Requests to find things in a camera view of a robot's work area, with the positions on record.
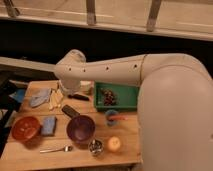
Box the white cup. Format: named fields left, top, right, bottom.
left=80, top=81, right=92, bottom=95

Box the yellow banana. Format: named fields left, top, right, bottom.
left=49, top=89, right=63, bottom=110

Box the dark grape bunch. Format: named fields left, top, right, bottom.
left=101, top=89, right=116, bottom=106

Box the purple bowl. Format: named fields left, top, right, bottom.
left=66, top=115, right=96, bottom=144

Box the black eraser block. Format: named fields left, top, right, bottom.
left=62, top=105, right=79, bottom=118

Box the white yellow gripper body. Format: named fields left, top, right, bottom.
left=58, top=80, right=80, bottom=96

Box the orange fruit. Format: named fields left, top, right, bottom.
left=107, top=136, right=122, bottom=152

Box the small metal cup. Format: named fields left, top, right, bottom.
left=88, top=139, right=103, bottom=156

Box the blue sponge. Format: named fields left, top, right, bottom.
left=41, top=116, right=57, bottom=136

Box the blue cup with carrot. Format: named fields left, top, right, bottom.
left=105, top=109, right=125, bottom=126

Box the green plastic tray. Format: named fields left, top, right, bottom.
left=93, top=82, right=139, bottom=111

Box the blue grey cloth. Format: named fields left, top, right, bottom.
left=29, top=88, right=51, bottom=108

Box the blue object at table edge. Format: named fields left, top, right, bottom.
left=11, top=89, right=26, bottom=103

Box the black handled tool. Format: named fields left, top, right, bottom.
left=68, top=94, right=90, bottom=101

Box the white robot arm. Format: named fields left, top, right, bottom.
left=54, top=50, right=213, bottom=171

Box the red bowl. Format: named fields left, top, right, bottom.
left=11, top=116, right=41, bottom=143

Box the metal spoon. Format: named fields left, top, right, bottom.
left=39, top=146, right=73, bottom=153

